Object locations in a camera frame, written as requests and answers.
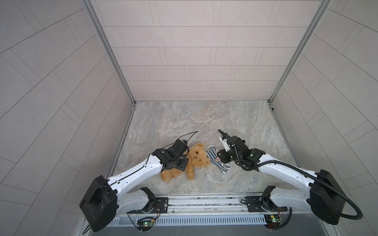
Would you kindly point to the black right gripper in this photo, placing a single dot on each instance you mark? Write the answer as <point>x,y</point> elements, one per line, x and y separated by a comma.
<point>221,154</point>

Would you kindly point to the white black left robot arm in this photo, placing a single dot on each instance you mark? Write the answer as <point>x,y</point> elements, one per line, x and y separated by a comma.
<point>107,198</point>

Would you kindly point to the aluminium corner post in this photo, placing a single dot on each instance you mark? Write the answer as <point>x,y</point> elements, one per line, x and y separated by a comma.
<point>322,9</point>
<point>88,6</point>

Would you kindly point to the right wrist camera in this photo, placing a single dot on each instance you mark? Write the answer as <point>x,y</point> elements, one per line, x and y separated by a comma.
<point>225,139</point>

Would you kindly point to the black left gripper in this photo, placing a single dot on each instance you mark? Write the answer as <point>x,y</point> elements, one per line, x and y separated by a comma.
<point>184,164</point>

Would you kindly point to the green circuit board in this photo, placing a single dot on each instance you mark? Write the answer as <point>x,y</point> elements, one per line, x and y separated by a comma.
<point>272,221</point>
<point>145,224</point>

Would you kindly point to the right green circuit board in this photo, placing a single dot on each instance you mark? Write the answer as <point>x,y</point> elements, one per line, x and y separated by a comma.
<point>272,221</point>

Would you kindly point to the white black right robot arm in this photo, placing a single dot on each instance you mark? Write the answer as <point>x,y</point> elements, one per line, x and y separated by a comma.
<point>315,192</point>

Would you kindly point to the left green circuit board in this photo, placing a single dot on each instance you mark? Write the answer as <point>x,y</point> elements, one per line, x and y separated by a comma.
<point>145,224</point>

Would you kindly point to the blue white striped sweater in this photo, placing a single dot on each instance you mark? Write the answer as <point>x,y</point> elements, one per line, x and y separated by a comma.
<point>212,154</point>

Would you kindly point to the aluminium left corner post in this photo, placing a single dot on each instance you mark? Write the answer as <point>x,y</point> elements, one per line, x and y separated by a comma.
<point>88,6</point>

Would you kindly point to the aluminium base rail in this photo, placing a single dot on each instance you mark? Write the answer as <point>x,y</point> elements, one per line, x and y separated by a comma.
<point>203,210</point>

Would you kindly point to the aluminium right corner post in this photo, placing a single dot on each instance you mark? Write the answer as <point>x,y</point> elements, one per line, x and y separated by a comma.
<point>322,9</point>

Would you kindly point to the brown teddy bear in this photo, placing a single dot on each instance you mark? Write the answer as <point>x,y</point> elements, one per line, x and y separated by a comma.
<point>197,157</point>

